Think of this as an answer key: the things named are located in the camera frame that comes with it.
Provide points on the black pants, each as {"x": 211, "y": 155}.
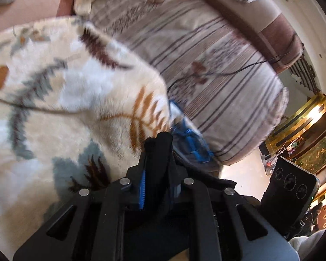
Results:
{"x": 160, "y": 155}

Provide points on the striped beige mattress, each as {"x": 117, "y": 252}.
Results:
{"x": 206, "y": 68}

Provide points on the gold fish tank cabinet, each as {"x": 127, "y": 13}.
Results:
{"x": 309, "y": 138}

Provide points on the dark wooden furniture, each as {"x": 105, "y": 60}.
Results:
{"x": 305, "y": 73}

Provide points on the floral fleece blanket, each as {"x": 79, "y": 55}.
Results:
{"x": 70, "y": 108}

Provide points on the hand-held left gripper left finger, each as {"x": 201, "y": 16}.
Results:
{"x": 143, "y": 189}

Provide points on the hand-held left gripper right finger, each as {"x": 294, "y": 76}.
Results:
{"x": 176, "y": 190}

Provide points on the blue plastic item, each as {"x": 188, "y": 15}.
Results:
{"x": 190, "y": 141}

